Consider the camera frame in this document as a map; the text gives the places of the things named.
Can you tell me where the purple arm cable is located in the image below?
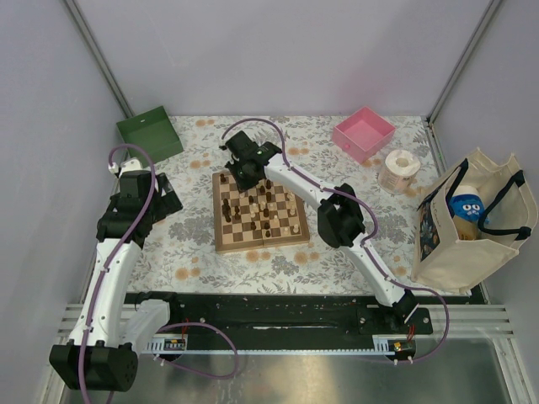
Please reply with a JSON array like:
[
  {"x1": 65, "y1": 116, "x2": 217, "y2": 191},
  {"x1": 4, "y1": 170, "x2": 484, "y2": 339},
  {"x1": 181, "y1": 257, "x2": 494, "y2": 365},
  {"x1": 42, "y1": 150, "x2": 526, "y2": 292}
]
[
  {"x1": 221, "y1": 118, "x2": 451, "y2": 366},
  {"x1": 79, "y1": 143, "x2": 157, "y2": 404}
]

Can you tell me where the pink box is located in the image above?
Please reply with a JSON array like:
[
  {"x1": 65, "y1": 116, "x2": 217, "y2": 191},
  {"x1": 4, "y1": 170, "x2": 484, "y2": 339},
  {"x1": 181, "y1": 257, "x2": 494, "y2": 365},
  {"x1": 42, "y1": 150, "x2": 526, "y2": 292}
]
[{"x1": 332, "y1": 106, "x2": 396, "y2": 163}]

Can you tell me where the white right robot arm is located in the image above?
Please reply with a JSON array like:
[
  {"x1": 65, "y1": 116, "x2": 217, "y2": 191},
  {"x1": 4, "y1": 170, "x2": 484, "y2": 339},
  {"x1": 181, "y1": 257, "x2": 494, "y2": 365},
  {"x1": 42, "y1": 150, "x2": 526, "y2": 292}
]
[{"x1": 220, "y1": 131, "x2": 418, "y2": 333}]

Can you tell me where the blue plush toy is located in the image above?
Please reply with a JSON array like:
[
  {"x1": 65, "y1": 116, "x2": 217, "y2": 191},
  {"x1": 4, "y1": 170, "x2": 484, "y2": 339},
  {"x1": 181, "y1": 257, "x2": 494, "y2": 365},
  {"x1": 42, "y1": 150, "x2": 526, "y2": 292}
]
[{"x1": 449, "y1": 194, "x2": 485, "y2": 222}]

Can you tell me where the cream canvas tote bag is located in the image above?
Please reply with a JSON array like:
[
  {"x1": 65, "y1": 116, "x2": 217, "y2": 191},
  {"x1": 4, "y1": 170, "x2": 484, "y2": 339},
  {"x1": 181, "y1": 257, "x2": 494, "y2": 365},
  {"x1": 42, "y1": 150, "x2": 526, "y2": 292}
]
[{"x1": 411, "y1": 150, "x2": 538, "y2": 293}]

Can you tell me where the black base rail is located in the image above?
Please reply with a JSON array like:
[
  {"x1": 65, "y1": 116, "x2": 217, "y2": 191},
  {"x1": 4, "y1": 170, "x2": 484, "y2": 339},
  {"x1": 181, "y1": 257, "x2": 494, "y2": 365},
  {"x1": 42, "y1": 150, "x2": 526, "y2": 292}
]
[{"x1": 124, "y1": 290, "x2": 435, "y2": 353}]

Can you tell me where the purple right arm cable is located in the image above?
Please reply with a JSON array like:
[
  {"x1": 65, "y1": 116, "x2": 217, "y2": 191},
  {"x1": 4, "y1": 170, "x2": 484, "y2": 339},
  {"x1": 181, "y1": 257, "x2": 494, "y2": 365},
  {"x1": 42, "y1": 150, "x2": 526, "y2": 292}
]
[{"x1": 221, "y1": 118, "x2": 451, "y2": 366}]

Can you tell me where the dark chess piece cluster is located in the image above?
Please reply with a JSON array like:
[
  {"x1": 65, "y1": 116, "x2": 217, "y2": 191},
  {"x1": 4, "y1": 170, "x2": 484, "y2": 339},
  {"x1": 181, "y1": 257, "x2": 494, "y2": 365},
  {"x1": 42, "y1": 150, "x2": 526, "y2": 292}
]
[{"x1": 221, "y1": 199, "x2": 232, "y2": 222}]

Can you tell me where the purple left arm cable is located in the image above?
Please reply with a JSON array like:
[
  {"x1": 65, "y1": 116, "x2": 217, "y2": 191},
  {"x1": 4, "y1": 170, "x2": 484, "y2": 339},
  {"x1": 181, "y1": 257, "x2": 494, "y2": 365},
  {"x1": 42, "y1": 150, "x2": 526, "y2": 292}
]
[{"x1": 79, "y1": 143, "x2": 157, "y2": 404}]

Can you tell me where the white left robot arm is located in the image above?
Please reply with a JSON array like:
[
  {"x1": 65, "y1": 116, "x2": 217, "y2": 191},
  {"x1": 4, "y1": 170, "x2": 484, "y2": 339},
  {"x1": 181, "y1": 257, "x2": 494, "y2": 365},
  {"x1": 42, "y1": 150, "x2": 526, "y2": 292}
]
[{"x1": 49, "y1": 158, "x2": 183, "y2": 392}]

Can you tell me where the wooden chess board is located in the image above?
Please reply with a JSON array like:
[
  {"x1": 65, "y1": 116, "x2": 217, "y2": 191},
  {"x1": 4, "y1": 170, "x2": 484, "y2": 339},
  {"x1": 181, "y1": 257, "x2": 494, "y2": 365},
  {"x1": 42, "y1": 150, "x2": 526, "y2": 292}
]
[{"x1": 211, "y1": 172, "x2": 310, "y2": 253}]

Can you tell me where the toilet paper roll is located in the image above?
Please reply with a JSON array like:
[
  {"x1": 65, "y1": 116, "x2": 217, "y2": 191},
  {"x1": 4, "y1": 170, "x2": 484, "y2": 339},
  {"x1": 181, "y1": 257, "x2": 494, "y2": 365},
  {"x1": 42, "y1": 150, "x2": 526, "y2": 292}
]
[{"x1": 378, "y1": 149, "x2": 421, "y2": 194}]

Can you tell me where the green box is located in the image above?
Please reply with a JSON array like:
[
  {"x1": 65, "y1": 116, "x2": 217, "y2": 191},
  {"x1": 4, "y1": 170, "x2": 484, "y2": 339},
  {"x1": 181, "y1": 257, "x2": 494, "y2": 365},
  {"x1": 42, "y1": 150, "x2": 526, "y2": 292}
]
[{"x1": 116, "y1": 106, "x2": 184, "y2": 163}]

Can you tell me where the floral tablecloth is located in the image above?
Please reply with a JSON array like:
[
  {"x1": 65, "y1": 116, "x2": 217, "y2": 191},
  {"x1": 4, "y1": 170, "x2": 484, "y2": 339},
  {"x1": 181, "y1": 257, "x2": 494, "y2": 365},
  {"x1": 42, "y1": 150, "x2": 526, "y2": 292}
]
[{"x1": 128, "y1": 116, "x2": 438, "y2": 295}]

